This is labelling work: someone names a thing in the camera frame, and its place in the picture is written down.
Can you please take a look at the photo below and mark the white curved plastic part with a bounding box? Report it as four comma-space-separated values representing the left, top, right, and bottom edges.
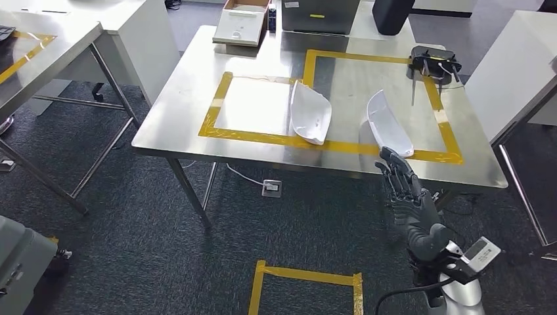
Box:
366, 89, 416, 159
288, 79, 333, 146

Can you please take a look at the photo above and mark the white top desk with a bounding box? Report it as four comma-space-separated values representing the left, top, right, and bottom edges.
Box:
464, 9, 557, 263

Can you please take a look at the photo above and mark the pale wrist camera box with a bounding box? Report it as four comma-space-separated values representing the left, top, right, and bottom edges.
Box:
455, 236, 502, 284

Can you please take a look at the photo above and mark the steel table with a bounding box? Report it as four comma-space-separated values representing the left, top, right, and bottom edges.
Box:
0, 10, 141, 217

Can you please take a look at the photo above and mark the black wifi router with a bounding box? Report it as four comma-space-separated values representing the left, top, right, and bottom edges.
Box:
405, 45, 464, 108

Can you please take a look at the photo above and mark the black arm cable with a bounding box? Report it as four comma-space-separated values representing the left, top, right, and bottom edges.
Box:
374, 277, 458, 315

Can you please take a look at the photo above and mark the grey metal case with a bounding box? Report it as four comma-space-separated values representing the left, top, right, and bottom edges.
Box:
280, 0, 363, 37

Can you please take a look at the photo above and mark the white floor socket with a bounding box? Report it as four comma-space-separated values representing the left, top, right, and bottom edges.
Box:
261, 178, 283, 199

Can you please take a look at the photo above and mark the black office chair base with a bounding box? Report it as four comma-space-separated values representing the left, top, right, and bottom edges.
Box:
90, 81, 106, 104

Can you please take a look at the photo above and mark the white cabinet desk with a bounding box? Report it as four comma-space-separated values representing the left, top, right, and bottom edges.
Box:
0, 0, 183, 108

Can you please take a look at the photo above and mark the small yellow tape rectangle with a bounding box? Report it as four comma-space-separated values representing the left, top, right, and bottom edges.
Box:
198, 70, 334, 151

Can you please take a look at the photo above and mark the steel workbench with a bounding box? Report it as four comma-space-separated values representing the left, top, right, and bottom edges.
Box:
131, 24, 510, 232

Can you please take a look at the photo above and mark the yellow floor tape square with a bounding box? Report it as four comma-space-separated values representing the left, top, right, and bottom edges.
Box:
247, 259, 365, 315

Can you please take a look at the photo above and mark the cardboard box white insert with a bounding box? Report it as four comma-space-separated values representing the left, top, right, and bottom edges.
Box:
212, 0, 272, 48

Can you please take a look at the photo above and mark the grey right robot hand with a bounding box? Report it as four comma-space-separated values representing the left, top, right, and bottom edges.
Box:
374, 146, 452, 262

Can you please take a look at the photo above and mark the white floor cable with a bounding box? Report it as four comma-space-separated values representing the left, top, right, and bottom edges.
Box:
181, 159, 267, 188

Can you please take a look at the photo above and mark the black rounded device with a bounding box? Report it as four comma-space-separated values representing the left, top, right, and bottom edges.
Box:
371, 0, 417, 37

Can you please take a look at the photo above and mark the small dark blue box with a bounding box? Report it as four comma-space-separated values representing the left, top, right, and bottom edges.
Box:
267, 3, 279, 34

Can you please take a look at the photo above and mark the large yellow tape rectangle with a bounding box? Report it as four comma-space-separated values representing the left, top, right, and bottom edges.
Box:
301, 49, 465, 166

